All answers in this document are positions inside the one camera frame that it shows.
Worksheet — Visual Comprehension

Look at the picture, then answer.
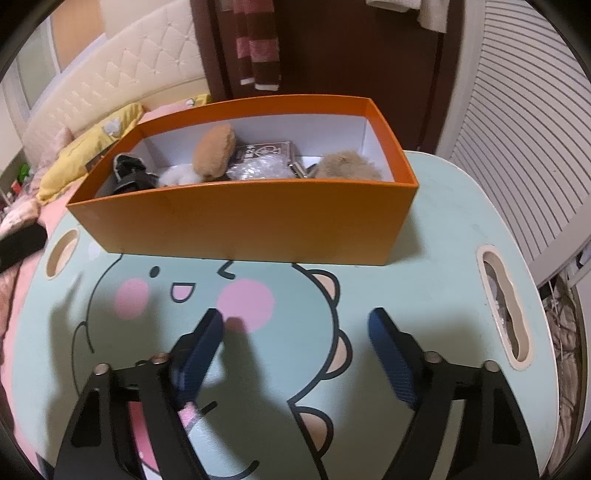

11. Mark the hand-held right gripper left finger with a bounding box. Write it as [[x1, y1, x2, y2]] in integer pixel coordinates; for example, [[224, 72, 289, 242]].
[[54, 308, 225, 480]]

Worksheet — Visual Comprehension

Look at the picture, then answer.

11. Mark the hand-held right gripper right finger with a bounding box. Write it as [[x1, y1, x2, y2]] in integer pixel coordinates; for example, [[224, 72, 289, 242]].
[[368, 307, 541, 480]]

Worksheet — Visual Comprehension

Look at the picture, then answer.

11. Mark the black strap keychain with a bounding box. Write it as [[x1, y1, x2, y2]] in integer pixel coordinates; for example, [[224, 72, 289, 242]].
[[95, 153, 162, 198]]

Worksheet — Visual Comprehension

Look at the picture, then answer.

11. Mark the orange cardboard box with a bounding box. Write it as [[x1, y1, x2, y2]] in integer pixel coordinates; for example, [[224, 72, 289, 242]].
[[66, 95, 420, 267]]

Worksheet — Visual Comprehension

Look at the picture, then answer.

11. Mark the beige fluffy plush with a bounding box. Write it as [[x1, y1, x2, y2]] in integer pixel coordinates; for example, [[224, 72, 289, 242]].
[[313, 150, 385, 182]]

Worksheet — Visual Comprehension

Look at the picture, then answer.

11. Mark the clear plastic bag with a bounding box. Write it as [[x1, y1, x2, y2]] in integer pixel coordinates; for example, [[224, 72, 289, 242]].
[[226, 156, 294, 182]]

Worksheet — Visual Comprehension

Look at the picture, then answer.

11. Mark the tan and white plush toy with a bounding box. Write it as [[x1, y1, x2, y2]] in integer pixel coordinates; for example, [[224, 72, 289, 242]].
[[159, 124, 238, 188]]

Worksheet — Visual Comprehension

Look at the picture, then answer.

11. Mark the dark red card box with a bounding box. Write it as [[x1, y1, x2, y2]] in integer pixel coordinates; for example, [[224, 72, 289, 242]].
[[229, 141, 301, 178]]

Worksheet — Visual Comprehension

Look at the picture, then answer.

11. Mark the pale floral quilt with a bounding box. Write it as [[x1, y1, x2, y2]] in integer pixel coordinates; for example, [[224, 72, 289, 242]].
[[0, 198, 44, 241]]

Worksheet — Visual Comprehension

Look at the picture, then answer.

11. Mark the large yellow pillow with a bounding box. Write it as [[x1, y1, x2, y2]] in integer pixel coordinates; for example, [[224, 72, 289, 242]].
[[36, 102, 145, 204]]

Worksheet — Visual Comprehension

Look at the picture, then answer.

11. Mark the pale crumpled cloth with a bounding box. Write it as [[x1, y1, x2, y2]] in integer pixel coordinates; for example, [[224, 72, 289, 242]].
[[549, 272, 591, 462]]

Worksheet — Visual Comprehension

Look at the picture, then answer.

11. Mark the cream tufted bed headboard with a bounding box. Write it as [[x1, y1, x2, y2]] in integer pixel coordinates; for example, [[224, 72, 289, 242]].
[[21, 0, 222, 171]]

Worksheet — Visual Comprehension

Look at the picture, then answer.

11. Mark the white louvered shutter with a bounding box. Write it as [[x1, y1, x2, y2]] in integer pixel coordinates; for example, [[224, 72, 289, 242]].
[[443, 0, 591, 287]]

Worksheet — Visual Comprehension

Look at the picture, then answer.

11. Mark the dark brown door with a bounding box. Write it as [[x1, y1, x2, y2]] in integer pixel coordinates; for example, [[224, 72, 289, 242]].
[[191, 0, 467, 155]]

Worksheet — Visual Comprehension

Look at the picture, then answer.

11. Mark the pink and brown striped scarf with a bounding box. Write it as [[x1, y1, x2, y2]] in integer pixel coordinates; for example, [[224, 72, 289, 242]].
[[232, 0, 283, 92]]

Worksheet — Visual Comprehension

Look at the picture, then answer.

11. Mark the white knit sweater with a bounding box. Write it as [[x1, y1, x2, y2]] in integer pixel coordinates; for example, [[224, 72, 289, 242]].
[[365, 0, 450, 34]]

